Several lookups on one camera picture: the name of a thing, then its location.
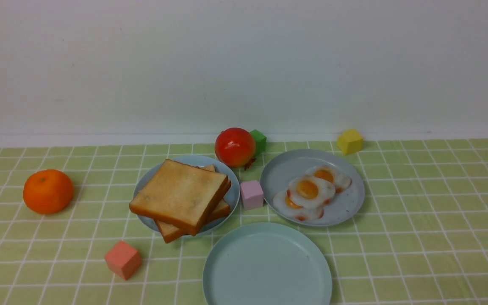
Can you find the fried egg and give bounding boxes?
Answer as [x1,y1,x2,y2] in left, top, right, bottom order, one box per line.
[287,175,336,209]
[305,166,352,194]
[272,191,324,222]

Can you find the toast slice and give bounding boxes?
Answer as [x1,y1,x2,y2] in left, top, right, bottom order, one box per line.
[205,178,232,226]
[129,159,229,236]
[155,199,231,244]

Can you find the red tomato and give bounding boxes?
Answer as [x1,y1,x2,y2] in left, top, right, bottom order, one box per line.
[214,128,256,170]

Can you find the green cube block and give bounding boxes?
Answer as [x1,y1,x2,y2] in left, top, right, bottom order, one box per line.
[250,130,267,156]

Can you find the grey plate with eggs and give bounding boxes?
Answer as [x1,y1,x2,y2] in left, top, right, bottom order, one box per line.
[260,149,365,227]

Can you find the pink cube block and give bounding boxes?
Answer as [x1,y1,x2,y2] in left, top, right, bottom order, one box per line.
[240,180,265,210]

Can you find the blue plate with toast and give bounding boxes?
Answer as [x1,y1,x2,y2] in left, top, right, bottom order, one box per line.
[132,155,240,237]

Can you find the yellow cube block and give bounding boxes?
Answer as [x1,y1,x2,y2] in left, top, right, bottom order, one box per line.
[336,129,364,155]

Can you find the light teal front plate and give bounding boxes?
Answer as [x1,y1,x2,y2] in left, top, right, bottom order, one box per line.
[202,222,333,305]

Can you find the salmon red cube block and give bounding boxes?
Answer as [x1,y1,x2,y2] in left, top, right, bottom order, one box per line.
[103,241,143,281]

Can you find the orange mandarin fruit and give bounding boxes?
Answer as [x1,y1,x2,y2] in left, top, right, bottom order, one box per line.
[22,169,74,215]

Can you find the green checked tablecloth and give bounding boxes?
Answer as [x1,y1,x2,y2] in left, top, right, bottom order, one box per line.
[0,139,488,305]

